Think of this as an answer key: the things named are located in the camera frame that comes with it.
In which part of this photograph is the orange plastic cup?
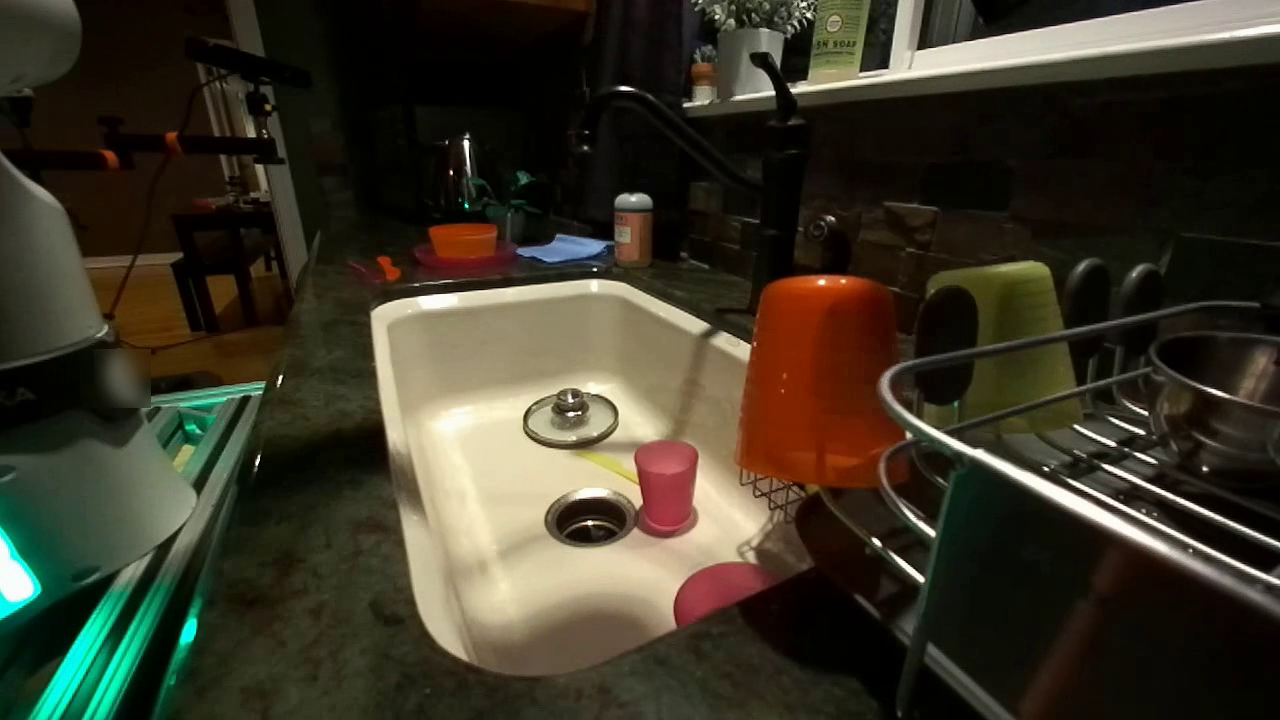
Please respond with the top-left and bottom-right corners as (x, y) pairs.
(730, 270), (913, 490)

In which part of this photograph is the metal sink drain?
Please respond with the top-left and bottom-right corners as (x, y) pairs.
(538, 485), (644, 551)

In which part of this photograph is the black tripod stand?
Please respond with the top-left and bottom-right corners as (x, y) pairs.
(0, 37), (315, 174)

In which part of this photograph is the white kitchen sink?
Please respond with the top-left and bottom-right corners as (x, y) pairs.
(368, 270), (820, 680)

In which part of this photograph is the green lit robot stand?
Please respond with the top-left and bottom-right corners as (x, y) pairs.
(0, 374), (270, 720)

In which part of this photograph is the gray dishrack utensil box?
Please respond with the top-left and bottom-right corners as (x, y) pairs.
(890, 458), (1114, 720)

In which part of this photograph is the white windowsill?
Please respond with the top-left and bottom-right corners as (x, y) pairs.
(684, 11), (1280, 121)

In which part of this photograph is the stainless steel bowl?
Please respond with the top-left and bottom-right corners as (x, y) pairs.
(1143, 323), (1280, 462)

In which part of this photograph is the pink plastic cup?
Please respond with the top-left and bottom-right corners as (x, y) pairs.
(632, 435), (705, 538)

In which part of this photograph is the dark wooden stool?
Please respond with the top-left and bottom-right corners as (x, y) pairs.
(166, 196), (296, 336)

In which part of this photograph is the red plate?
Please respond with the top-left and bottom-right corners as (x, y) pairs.
(406, 236), (518, 281)

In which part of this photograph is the blue dish cloth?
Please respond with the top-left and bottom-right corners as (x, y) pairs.
(510, 227), (615, 269)

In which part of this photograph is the dark bronze faucet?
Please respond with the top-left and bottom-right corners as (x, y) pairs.
(575, 47), (820, 319)

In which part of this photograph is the yellow plastic cup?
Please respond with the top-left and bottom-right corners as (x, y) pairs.
(917, 256), (1070, 430)

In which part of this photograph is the potted plant white pot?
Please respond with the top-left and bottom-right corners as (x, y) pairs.
(693, 0), (820, 105)

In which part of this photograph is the metal wire dishrack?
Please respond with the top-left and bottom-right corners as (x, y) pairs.
(796, 253), (1280, 720)

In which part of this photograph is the yellow plastic utensil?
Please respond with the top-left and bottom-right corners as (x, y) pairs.
(575, 448), (644, 486)

